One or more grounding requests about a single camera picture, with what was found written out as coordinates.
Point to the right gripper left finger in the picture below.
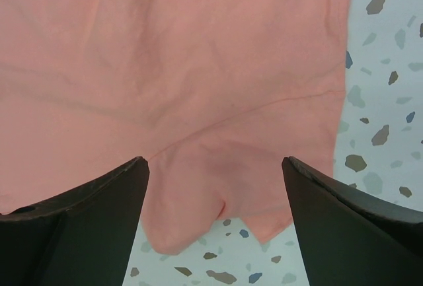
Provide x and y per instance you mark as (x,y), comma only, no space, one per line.
(82,237)

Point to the salmon pink t shirt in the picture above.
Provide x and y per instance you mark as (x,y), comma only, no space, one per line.
(212,93)

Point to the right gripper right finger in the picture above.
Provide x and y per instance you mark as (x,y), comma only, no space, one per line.
(348,237)

